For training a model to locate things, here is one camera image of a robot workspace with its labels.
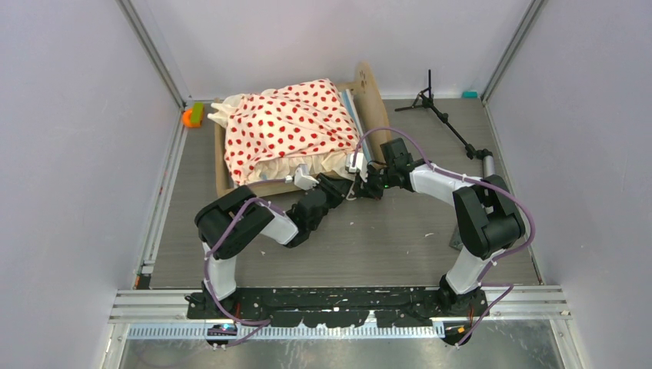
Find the blue striped mattress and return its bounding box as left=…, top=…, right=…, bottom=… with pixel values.
left=340, top=89, right=364, bottom=137

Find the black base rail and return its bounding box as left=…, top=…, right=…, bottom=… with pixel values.
left=107, top=285, right=572, bottom=342

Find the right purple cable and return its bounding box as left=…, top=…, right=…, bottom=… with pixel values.
left=351, top=127, right=538, bottom=332

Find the black tripod stand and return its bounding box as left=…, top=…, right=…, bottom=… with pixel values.
left=395, top=69, right=498, bottom=179

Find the orange green toy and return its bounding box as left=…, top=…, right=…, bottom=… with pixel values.
left=181, top=101, right=205, bottom=128

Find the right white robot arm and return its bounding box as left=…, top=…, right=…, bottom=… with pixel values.
left=344, top=138, right=526, bottom=316

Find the strawberry print ruffled blanket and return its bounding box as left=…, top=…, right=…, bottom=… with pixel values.
left=208, top=78, right=360, bottom=185

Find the teal small block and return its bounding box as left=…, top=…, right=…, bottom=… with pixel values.
left=461, top=91, right=479, bottom=99

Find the wooden pet bed frame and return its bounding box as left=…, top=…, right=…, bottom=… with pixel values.
left=212, top=62, right=391, bottom=196

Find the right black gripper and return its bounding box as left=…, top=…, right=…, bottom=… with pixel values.
left=355, top=163, right=396, bottom=201

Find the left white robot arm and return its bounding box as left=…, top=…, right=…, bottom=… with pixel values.
left=194, top=174, right=354, bottom=318

